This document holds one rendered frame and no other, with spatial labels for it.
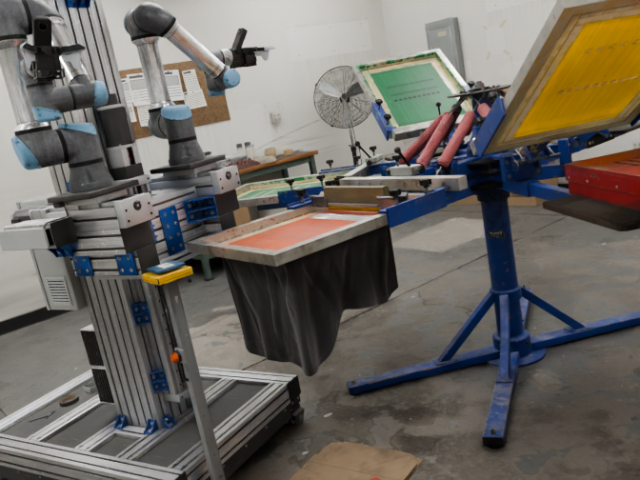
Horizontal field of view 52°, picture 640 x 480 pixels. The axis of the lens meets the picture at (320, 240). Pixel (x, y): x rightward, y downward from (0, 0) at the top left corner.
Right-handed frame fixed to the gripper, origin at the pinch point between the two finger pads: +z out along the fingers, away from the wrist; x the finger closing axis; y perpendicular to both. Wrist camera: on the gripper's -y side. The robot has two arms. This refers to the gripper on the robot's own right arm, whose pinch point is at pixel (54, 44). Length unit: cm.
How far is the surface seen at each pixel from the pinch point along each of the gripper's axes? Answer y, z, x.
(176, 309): 82, -31, -35
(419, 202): 53, 1, -118
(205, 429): 127, -31, -41
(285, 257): 63, 6, -58
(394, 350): 145, -93, -177
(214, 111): -5, -422, -231
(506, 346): 127, -20, -184
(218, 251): 64, -28, -51
